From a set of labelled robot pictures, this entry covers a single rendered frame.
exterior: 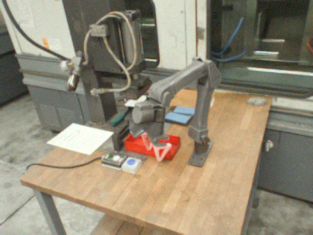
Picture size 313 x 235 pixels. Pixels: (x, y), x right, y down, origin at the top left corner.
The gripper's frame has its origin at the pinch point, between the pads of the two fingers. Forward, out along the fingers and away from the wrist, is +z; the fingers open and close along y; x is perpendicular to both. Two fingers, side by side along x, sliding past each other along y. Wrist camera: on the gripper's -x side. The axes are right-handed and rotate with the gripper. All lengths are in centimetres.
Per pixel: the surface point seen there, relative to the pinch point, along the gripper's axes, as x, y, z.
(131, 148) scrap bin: 1.3, -26.4, 10.4
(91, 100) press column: -9, -65, -3
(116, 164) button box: -8.9, -18.3, 13.2
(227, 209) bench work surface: 19.0, 25.1, 13.3
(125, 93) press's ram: 2.2, -41.0, -13.3
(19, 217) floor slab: -50, -122, 110
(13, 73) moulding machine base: -46, -365, 43
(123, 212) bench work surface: -14.0, 6.2, 19.8
